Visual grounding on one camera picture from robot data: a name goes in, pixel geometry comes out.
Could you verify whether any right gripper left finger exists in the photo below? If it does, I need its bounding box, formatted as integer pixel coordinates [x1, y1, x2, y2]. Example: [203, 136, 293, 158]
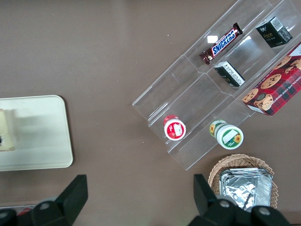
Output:
[30, 174, 89, 226]

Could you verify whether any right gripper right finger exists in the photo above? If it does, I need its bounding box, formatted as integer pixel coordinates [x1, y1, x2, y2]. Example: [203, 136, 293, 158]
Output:
[188, 173, 255, 226]

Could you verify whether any triangle sandwich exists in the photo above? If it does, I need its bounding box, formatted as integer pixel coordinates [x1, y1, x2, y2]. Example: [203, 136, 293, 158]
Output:
[0, 108, 16, 152]

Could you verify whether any light tan wicker basket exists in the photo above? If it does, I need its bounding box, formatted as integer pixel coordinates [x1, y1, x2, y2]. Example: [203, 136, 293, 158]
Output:
[207, 154, 278, 210]

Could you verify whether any beige plastic tray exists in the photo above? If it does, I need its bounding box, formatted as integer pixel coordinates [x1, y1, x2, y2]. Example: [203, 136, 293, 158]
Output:
[0, 95, 74, 172]

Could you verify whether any stack of foil containers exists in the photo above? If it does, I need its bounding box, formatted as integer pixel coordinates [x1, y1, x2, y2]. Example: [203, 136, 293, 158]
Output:
[219, 167, 273, 212]

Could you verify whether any green lid yogurt cup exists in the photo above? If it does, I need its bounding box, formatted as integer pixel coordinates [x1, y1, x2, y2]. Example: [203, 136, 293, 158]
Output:
[209, 119, 244, 150]

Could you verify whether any red lid yogurt cup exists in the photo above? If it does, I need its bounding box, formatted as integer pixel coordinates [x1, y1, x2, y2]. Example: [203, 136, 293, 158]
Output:
[163, 114, 188, 141]

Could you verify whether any clear acrylic step display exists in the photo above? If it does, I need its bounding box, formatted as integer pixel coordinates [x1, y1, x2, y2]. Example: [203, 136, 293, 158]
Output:
[131, 0, 301, 171]

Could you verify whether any small black carton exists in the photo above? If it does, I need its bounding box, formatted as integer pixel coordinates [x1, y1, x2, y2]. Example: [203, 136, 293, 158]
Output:
[214, 60, 246, 88]
[255, 16, 293, 48]

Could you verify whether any red plaid cookie box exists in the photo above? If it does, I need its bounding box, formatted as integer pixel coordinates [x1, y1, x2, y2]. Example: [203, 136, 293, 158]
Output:
[241, 41, 301, 117]

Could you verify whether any Snickers chocolate bar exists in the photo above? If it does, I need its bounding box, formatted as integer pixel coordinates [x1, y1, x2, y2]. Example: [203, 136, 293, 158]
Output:
[199, 22, 244, 66]

